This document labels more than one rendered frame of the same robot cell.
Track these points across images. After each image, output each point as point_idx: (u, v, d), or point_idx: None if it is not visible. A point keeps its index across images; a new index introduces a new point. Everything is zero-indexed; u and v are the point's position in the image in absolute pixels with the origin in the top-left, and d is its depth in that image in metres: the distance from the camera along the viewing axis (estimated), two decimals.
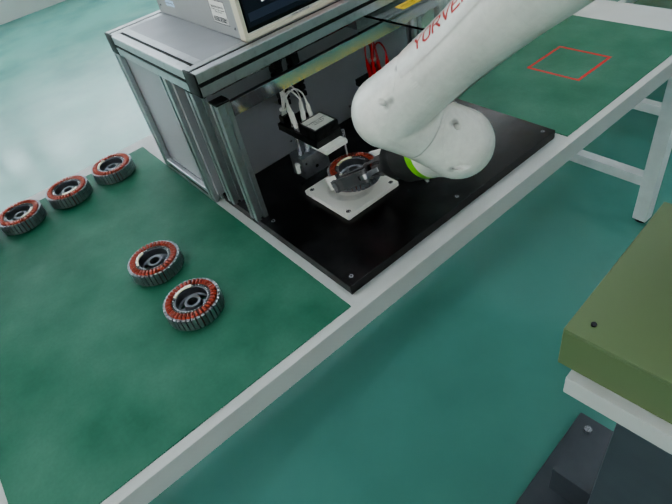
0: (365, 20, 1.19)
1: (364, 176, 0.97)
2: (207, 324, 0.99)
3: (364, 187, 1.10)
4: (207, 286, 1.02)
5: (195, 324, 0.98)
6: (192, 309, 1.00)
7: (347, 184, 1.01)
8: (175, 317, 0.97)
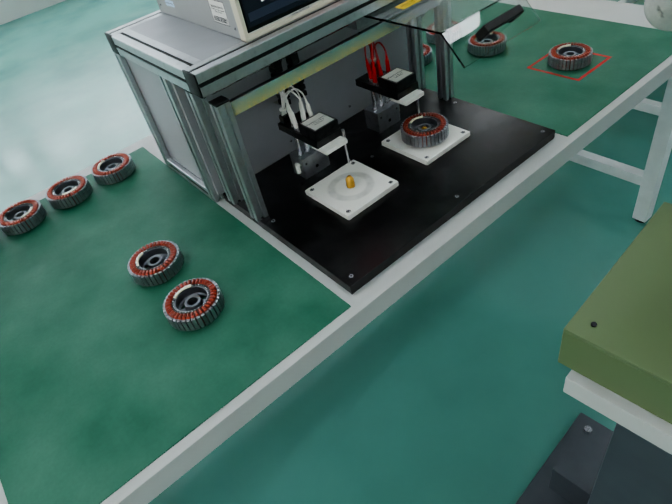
0: (365, 20, 1.19)
1: None
2: (207, 324, 0.99)
3: (576, 68, 1.43)
4: (207, 286, 1.02)
5: (195, 324, 0.98)
6: (192, 309, 1.00)
7: None
8: (175, 317, 0.97)
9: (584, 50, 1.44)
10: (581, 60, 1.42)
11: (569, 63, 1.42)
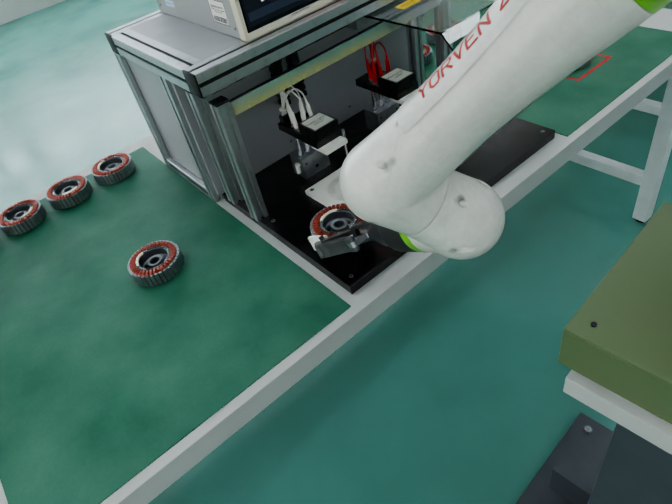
0: (365, 20, 1.19)
1: (352, 244, 0.85)
2: None
3: (576, 68, 1.43)
4: (353, 211, 1.02)
5: None
6: (339, 231, 1.00)
7: (333, 250, 0.90)
8: None
9: None
10: None
11: None
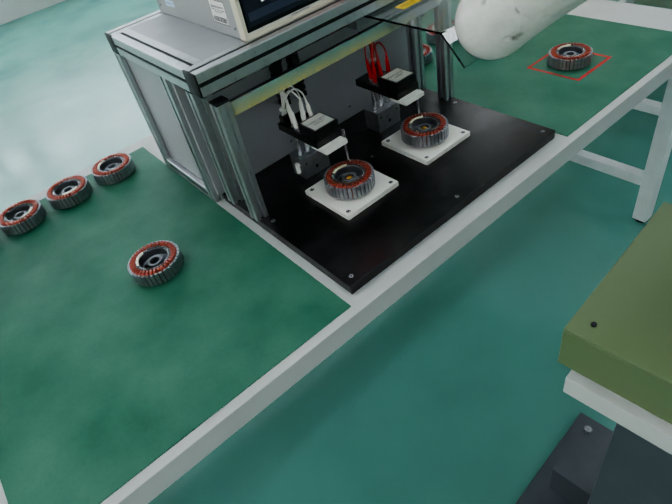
0: (365, 20, 1.19)
1: None
2: (363, 195, 1.14)
3: (576, 68, 1.43)
4: (361, 165, 1.17)
5: (354, 193, 1.13)
6: (349, 182, 1.15)
7: None
8: (337, 186, 1.13)
9: (584, 50, 1.44)
10: (581, 60, 1.42)
11: (569, 63, 1.42)
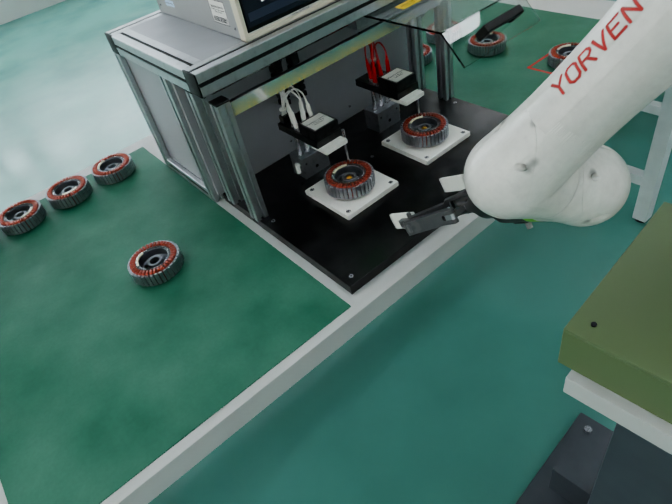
0: (365, 20, 1.19)
1: None
2: (363, 195, 1.14)
3: None
4: (361, 165, 1.17)
5: (354, 193, 1.13)
6: (349, 182, 1.15)
7: None
8: (337, 186, 1.13)
9: None
10: None
11: None
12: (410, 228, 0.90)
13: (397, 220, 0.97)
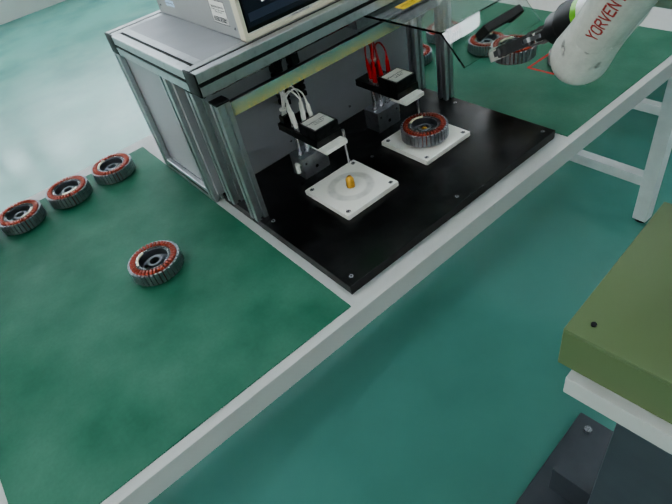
0: (365, 20, 1.19)
1: None
2: (523, 62, 1.30)
3: None
4: None
5: (515, 58, 1.30)
6: None
7: None
8: None
9: None
10: None
11: None
12: (500, 51, 1.25)
13: (492, 54, 1.32)
